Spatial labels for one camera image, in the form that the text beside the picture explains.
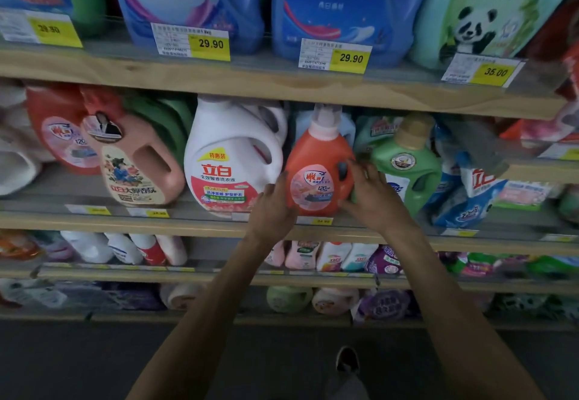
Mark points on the person's right thumb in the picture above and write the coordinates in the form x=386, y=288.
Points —
x=349, y=207

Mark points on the teal detergent pouch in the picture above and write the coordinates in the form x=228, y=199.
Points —
x=377, y=130

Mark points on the small pink bottle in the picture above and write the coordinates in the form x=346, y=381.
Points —
x=276, y=255

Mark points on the dark purple refill packs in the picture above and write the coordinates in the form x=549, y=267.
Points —
x=113, y=296

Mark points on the pink green detergent pack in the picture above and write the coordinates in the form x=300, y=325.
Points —
x=522, y=195

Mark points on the green detergent bottle tan cap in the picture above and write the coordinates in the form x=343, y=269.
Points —
x=414, y=164

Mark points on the dark green detergent jug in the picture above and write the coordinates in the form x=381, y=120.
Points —
x=165, y=117

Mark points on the person's right forearm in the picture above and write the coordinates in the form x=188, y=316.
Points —
x=457, y=318

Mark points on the blue white detergent pouch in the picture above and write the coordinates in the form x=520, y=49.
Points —
x=470, y=196

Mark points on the orange detergent pouch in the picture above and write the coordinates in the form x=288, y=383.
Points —
x=18, y=245

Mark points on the small yellow price label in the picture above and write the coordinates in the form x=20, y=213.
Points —
x=558, y=237
x=88, y=210
x=148, y=213
x=315, y=221
x=459, y=232

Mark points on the person's left hand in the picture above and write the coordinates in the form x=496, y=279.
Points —
x=271, y=216

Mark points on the white round bottle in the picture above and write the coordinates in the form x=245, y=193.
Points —
x=181, y=296

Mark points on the teal jug with panda print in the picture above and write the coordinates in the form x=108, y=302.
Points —
x=479, y=10

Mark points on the large purple detergent pouch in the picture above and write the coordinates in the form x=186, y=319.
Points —
x=382, y=305

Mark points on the lilac detergent pouch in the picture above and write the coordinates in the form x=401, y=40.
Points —
x=56, y=246

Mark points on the person's leg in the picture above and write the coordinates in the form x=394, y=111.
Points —
x=346, y=388

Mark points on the pink bottle green label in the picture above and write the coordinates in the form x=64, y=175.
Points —
x=302, y=255

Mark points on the person's left forearm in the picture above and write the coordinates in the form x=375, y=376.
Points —
x=212, y=318

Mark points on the white yellow price tag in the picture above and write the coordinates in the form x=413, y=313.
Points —
x=192, y=42
x=481, y=70
x=43, y=28
x=334, y=56

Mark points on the small white bottle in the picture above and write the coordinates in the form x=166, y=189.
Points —
x=88, y=246

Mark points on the pink detergent packs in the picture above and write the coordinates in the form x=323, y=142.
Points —
x=552, y=126

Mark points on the person's shoe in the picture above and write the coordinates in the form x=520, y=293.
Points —
x=347, y=360

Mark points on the row of green white packs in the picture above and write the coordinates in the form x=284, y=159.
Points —
x=529, y=305

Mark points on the white bottle teal label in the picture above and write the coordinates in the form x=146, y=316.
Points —
x=359, y=257

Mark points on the pink round bottle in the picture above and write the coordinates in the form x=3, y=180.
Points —
x=334, y=301

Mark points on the orange detergent bottle white cap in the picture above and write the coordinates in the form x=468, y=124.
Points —
x=319, y=164

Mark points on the large white detergent jug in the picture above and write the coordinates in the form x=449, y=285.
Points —
x=226, y=160

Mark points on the white refill packs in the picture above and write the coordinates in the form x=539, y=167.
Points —
x=31, y=292

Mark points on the light green round bottle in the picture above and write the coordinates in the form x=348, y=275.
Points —
x=288, y=299

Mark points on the red detergent bottle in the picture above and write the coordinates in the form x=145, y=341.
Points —
x=59, y=137

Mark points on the person's left thumb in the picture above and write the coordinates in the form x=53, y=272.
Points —
x=285, y=185

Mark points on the row of colourful detergent pouches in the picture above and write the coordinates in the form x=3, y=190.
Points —
x=506, y=265

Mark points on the light blue detergent bottle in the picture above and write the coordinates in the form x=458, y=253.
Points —
x=346, y=126

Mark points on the white bottle orange label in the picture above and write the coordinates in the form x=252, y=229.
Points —
x=332, y=256

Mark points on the pale pink bottle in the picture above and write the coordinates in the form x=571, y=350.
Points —
x=173, y=249

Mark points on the white bottle red label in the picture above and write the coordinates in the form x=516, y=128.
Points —
x=149, y=249

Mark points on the person's right hand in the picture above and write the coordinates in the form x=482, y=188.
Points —
x=377, y=207

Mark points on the white bottle blue label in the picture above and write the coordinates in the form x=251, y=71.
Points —
x=123, y=248

